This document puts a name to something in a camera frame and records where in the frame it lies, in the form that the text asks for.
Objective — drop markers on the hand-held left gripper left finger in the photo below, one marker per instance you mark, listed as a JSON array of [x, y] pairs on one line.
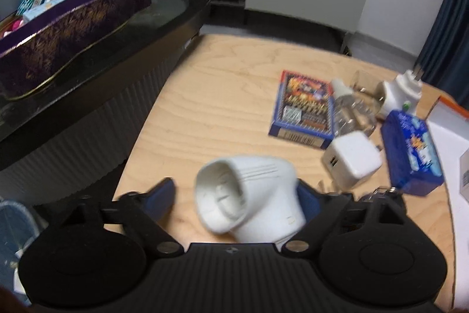
[[161, 196]]

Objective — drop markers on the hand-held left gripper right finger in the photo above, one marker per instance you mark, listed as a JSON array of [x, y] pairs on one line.
[[309, 201]]

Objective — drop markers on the white plug-in repellent heater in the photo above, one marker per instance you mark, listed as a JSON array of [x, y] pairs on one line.
[[260, 188]]

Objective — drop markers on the blue red card box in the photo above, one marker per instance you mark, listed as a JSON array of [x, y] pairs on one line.
[[302, 107]]

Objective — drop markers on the white box with orange edge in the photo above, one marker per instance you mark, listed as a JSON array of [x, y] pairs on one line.
[[449, 144]]

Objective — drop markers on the white USB charger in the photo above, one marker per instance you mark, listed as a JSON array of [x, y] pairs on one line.
[[353, 159]]

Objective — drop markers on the clear bottle with white cap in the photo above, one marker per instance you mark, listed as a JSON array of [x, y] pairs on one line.
[[353, 115]]

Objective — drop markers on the blue printed box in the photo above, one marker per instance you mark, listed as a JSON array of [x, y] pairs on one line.
[[412, 155]]

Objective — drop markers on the white heater with glass bottle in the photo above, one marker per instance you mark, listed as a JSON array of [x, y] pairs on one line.
[[399, 93]]

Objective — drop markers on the pale carton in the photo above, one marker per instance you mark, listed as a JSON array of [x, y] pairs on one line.
[[465, 173]]

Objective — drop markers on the black glass coffee table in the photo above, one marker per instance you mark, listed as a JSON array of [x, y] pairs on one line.
[[157, 19]]

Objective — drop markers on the purple patterned box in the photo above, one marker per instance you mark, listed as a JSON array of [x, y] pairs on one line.
[[73, 30]]

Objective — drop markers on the light blue carton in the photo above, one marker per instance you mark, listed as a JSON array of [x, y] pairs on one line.
[[42, 9]]

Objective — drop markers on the dark blue curtain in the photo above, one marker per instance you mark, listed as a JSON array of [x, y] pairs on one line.
[[450, 27]]

